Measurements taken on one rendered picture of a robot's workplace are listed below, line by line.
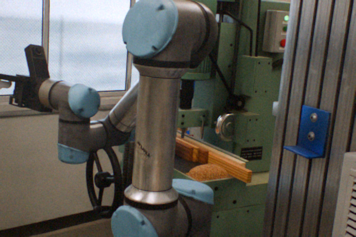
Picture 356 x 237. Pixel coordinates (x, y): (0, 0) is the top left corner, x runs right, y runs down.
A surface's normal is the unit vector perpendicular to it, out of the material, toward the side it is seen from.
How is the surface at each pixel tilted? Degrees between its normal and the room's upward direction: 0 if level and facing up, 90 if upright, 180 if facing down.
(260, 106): 90
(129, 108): 104
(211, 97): 90
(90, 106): 90
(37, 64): 59
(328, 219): 90
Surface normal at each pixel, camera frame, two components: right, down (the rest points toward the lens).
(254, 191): 0.53, 0.22
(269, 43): -0.84, 0.04
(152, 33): -0.62, -0.02
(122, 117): -0.39, 0.40
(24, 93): 0.78, 0.19
